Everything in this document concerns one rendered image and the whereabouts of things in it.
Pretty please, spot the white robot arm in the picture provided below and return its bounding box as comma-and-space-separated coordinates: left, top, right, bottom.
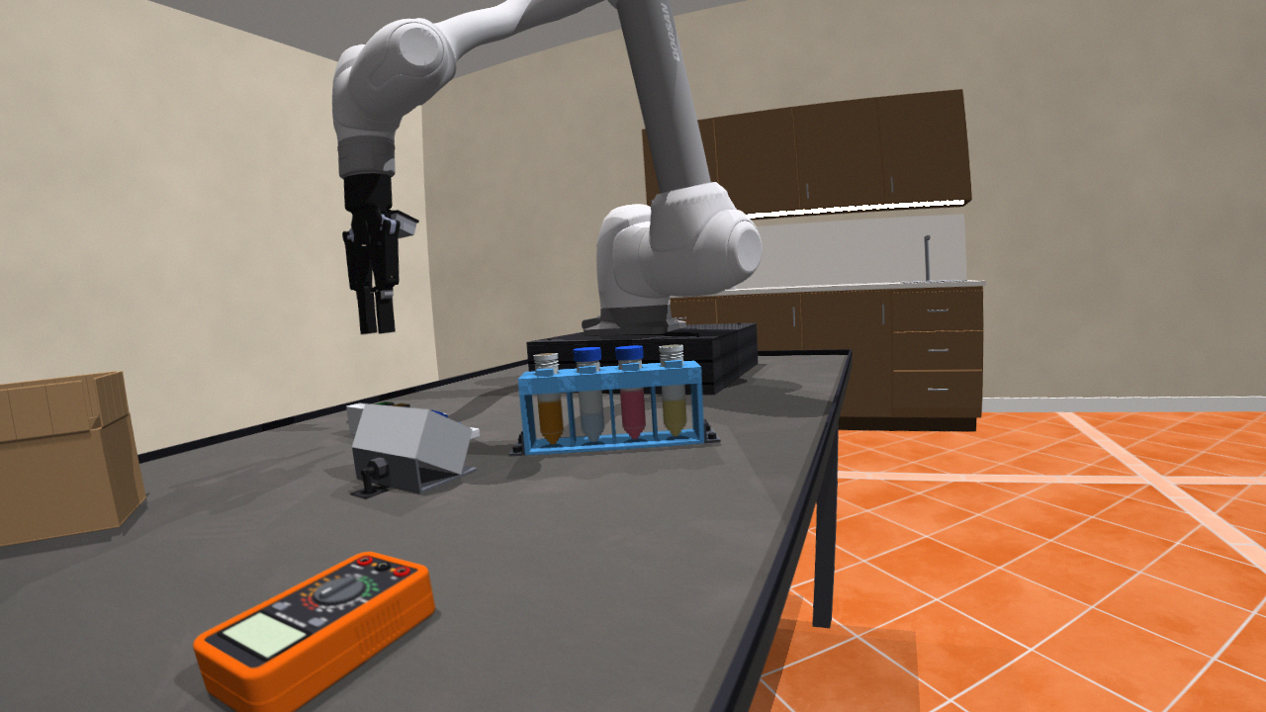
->
332, 0, 762, 336

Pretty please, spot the dark grey table edge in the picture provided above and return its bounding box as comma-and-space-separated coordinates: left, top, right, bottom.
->
137, 348, 853, 712

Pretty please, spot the orange digital multimeter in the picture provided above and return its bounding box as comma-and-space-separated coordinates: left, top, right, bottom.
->
192, 552, 436, 712

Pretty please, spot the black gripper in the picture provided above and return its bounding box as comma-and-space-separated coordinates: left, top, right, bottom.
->
342, 174, 401, 334

